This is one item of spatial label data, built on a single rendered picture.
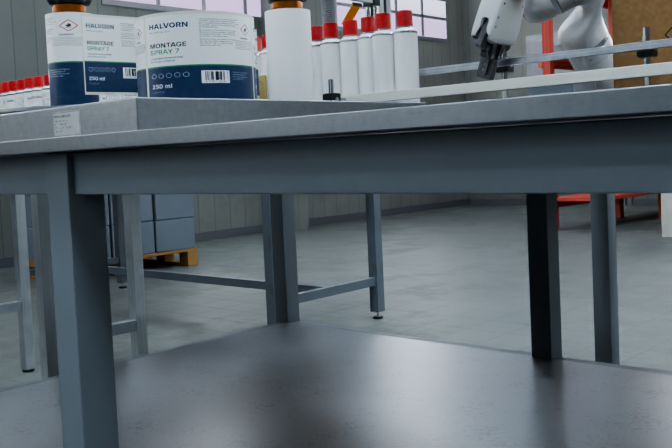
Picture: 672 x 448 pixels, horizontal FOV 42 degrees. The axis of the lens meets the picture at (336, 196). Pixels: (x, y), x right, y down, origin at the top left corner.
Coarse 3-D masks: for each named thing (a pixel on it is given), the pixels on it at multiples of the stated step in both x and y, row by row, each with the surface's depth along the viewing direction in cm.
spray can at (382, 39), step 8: (376, 16) 186; (384, 16) 186; (376, 24) 187; (384, 24) 186; (376, 32) 186; (384, 32) 185; (392, 32) 186; (376, 40) 186; (384, 40) 185; (392, 40) 186; (376, 48) 186; (384, 48) 185; (392, 48) 186; (376, 56) 186; (384, 56) 185; (392, 56) 186; (376, 64) 186; (384, 64) 185; (392, 64) 186; (376, 72) 186; (384, 72) 185; (392, 72) 186; (376, 80) 186; (384, 80) 186; (392, 80) 186; (376, 88) 187; (384, 88) 186; (392, 88) 186
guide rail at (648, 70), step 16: (656, 64) 144; (496, 80) 165; (512, 80) 163; (528, 80) 161; (544, 80) 158; (560, 80) 156; (576, 80) 154; (592, 80) 152; (352, 96) 190; (368, 96) 187; (384, 96) 184; (400, 96) 181; (416, 96) 178; (432, 96) 175
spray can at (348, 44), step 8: (344, 24) 194; (352, 24) 194; (344, 32) 194; (352, 32) 194; (344, 40) 193; (352, 40) 193; (344, 48) 193; (352, 48) 193; (344, 56) 193; (352, 56) 193; (344, 64) 194; (352, 64) 193; (344, 72) 194; (352, 72) 193; (344, 80) 194; (352, 80) 193; (344, 88) 194; (352, 88) 193
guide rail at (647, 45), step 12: (588, 48) 160; (600, 48) 159; (612, 48) 157; (624, 48) 156; (636, 48) 154; (648, 48) 153; (504, 60) 172; (516, 60) 170; (528, 60) 169; (540, 60) 167; (552, 60) 166; (420, 72) 186; (432, 72) 184; (444, 72) 182
